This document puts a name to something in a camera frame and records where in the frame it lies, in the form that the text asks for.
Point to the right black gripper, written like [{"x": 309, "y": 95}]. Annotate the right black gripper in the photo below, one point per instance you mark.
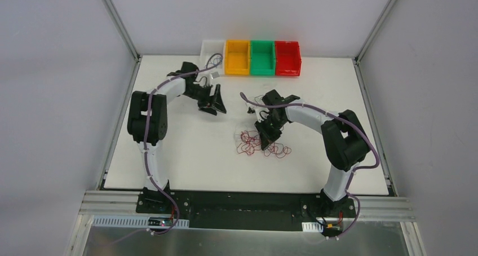
[{"x": 269, "y": 130}]

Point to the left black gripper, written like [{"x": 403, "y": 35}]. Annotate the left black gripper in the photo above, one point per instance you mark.
[{"x": 208, "y": 100}]

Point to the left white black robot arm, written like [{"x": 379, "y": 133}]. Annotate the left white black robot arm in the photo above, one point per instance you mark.
[{"x": 147, "y": 123}]

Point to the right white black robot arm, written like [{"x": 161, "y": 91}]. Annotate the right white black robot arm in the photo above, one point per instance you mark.
[{"x": 346, "y": 144}]

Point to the white plastic bin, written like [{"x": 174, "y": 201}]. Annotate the white plastic bin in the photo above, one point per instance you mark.
[{"x": 210, "y": 47}]

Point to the orange plastic bin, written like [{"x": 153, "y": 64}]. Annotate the orange plastic bin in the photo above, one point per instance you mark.
[{"x": 237, "y": 57}]

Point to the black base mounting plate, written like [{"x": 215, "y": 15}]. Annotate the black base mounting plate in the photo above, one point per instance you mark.
[{"x": 285, "y": 212}]

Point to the green plastic bin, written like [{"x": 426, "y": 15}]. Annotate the green plastic bin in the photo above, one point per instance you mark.
[{"x": 263, "y": 58}]

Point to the red plastic bin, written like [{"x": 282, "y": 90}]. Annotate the red plastic bin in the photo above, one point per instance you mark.
[{"x": 288, "y": 58}]

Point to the right electronics board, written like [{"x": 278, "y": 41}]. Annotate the right electronics board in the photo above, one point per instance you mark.
[{"x": 333, "y": 230}]

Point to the electronics board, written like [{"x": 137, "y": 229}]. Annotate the electronics board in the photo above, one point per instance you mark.
[
  {"x": 333, "y": 230},
  {"x": 160, "y": 222}
]

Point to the left electronics board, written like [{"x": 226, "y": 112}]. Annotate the left electronics board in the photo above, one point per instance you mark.
[{"x": 160, "y": 222}]

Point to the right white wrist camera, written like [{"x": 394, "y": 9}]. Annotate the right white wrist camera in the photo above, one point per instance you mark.
[{"x": 251, "y": 110}]

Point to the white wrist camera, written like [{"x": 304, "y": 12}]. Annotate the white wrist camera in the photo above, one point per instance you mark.
[
  {"x": 214, "y": 75},
  {"x": 251, "y": 110}
]

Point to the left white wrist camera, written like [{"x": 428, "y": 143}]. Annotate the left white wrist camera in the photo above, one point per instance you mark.
[{"x": 214, "y": 75}]

